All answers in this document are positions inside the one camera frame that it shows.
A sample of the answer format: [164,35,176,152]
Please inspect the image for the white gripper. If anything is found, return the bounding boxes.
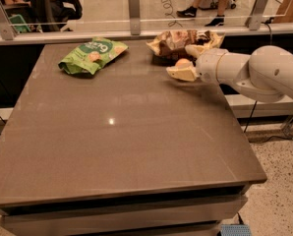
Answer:
[166,44,227,84]

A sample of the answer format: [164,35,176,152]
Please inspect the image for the orange fruit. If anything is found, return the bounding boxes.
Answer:
[175,58,191,66]

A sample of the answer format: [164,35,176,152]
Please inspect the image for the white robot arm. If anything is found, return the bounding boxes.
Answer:
[166,45,293,102]

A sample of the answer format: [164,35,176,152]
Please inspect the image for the brown chip bag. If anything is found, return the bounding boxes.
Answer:
[146,29,225,65]

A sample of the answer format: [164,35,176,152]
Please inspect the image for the green chip bag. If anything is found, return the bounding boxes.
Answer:
[58,37,128,75]

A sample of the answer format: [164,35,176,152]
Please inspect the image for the walking person legs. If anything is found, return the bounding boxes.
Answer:
[176,0,229,27]

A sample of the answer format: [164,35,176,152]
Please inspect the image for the seated person in background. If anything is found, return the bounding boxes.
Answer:
[1,0,83,32]

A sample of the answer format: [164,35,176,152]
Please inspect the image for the blue perforated floor box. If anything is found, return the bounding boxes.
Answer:
[220,224,252,236]

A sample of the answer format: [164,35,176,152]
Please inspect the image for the green plastic bin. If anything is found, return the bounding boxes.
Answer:
[9,15,31,33]

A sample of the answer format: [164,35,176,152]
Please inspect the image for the glass barrier panel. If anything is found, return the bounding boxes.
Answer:
[0,0,293,34]

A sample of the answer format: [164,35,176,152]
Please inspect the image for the grey table drawer unit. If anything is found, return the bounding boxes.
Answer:
[0,184,253,236]

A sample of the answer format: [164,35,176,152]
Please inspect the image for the right metal glass bracket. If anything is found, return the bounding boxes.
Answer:
[245,0,268,30]

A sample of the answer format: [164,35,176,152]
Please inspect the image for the metal glass bracket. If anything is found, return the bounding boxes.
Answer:
[128,0,141,35]
[245,0,268,30]
[0,1,17,40]

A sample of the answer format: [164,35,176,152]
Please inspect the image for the black coiled cable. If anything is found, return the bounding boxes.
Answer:
[152,0,184,29]

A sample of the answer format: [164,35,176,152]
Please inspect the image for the middle metal glass bracket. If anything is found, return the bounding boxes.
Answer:
[128,0,141,35]

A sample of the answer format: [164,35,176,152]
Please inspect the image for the left metal glass bracket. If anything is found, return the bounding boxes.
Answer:
[0,1,17,40]

